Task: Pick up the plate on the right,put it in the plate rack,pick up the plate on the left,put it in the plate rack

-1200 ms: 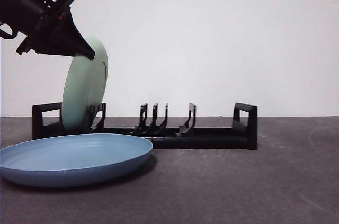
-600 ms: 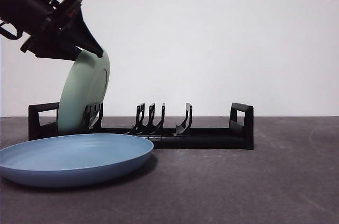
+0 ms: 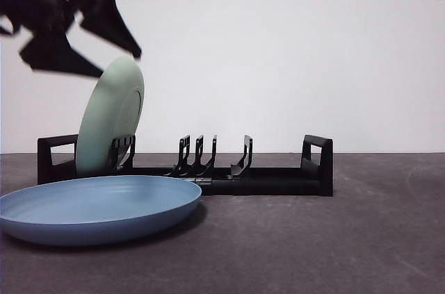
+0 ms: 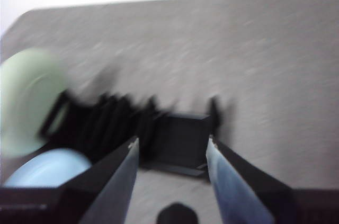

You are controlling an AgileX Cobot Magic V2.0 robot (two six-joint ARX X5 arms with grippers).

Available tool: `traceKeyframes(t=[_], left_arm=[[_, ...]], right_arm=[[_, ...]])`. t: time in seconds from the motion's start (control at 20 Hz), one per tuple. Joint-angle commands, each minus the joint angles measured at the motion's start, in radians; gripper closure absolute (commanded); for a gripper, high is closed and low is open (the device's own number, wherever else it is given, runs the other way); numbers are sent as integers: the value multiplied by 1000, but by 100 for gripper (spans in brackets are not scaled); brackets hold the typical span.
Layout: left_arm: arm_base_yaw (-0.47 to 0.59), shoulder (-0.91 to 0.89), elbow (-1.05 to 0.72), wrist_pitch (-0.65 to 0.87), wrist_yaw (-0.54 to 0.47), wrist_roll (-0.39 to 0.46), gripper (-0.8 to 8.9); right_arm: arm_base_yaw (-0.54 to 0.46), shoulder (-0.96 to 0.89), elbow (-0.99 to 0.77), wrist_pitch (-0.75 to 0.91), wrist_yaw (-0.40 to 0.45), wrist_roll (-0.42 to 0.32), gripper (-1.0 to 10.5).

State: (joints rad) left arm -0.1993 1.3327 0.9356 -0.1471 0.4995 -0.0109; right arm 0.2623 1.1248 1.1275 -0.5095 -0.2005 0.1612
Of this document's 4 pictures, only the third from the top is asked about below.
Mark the green round plate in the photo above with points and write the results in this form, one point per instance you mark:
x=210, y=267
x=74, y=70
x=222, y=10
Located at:
x=104, y=116

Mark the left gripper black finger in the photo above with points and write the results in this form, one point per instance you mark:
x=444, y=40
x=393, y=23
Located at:
x=101, y=16
x=55, y=54

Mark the blue round plate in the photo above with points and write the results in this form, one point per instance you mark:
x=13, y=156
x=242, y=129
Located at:
x=97, y=203

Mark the black plate rack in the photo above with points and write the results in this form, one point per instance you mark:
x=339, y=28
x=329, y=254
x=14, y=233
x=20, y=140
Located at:
x=278, y=186

